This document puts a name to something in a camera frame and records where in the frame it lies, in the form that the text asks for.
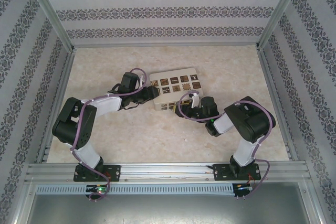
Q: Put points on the white box with brown pictures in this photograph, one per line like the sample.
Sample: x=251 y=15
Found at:
x=178 y=77

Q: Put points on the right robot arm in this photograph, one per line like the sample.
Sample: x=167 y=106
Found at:
x=249 y=121

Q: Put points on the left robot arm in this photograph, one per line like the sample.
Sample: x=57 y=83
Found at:
x=68 y=127

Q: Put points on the grey metal sheet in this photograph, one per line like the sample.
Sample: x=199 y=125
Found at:
x=168 y=211

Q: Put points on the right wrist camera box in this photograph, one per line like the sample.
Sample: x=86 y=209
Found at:
x=195 y=100

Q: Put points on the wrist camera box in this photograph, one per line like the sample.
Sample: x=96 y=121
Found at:
x=195 y=100
x=141 y=81

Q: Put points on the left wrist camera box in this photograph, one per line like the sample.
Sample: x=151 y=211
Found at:
x=141 y=81

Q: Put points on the aluminium mounting rail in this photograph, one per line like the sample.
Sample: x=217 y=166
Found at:
x=162 y=171

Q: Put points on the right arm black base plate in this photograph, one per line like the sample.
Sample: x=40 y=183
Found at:
x=219 y=172

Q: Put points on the aluminium side rail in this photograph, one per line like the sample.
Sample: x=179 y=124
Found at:
x=273 y=82
x=56 y=103

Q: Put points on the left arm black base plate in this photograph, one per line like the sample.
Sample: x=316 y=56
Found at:
x=115 y=172

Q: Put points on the aluminium frame post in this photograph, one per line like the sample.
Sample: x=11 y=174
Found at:
x=50 y=11
x=281 y=11

